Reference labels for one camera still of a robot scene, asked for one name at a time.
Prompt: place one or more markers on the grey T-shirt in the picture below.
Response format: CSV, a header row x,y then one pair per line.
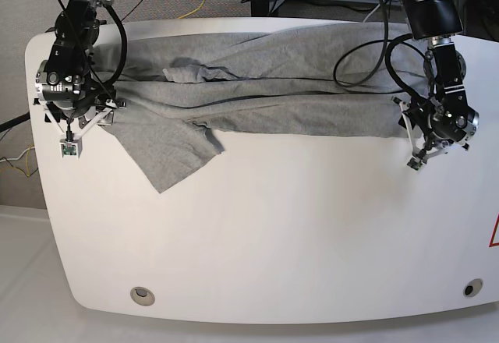
x,y
315,81

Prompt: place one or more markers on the table cable grommet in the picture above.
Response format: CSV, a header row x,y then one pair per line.
x,y
142,296
473,288

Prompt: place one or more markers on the black table leg post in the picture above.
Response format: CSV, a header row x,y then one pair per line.
x,y
263,8

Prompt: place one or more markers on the black bar behind table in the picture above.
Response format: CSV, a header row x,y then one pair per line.
x,y
101,22

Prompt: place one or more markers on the left table cable grommet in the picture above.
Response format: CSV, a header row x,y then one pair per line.
x,y
142,296

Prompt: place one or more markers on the right table cable grommet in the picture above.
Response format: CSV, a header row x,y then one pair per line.
x,y
473,288

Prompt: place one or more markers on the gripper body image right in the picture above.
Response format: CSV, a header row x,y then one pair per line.
x,y
419,116

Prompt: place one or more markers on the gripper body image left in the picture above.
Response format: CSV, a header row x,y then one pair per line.
x,y
62,111

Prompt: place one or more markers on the red warning triangle sticker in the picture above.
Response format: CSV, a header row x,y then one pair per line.
x,y
494,240

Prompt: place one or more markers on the black rod at left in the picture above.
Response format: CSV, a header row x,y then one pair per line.
x,y
14,122

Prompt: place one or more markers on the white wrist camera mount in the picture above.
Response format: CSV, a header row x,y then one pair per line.
x,y
71,135
419,144

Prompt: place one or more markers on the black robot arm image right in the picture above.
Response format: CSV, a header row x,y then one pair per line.
x,y
434,21

